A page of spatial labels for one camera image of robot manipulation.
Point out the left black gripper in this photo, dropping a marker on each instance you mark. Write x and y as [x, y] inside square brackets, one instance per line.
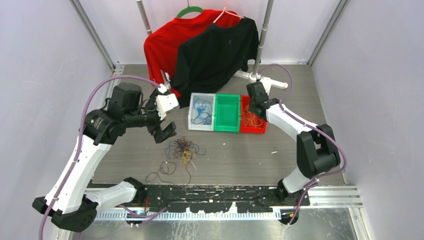
[156, 130]

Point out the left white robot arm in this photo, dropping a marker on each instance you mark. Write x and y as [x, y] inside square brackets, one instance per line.
[67, 204]

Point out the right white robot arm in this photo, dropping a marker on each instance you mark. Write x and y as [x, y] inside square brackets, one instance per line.
[316, 150]

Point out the white plastic bin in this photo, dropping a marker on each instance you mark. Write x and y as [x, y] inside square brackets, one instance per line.
[201, 115]

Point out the green plastic bin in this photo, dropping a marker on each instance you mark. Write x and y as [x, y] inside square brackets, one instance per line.
[227, 113]

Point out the red t-shirt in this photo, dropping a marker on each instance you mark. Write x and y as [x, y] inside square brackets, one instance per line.
[161, 47]

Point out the black t-shirt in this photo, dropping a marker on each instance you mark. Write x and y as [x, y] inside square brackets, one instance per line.
[206, 62]

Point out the red plastic bin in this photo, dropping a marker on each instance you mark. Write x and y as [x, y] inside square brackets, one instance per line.
[249, 122]

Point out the white clothes rack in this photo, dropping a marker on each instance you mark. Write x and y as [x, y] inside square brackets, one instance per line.
[254, 75]

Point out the green clothes hanger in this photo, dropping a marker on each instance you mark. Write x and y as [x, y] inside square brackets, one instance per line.
[189, 9]

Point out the pink clothes hanger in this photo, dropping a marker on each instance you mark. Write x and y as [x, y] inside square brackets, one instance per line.
[225, 11]

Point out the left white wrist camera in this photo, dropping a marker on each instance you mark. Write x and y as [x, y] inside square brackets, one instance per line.
[166, 104]

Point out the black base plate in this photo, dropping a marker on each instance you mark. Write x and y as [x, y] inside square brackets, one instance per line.
[216, 198]

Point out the white slotted cable duct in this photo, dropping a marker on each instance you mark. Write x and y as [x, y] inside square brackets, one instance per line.
[123, 215]

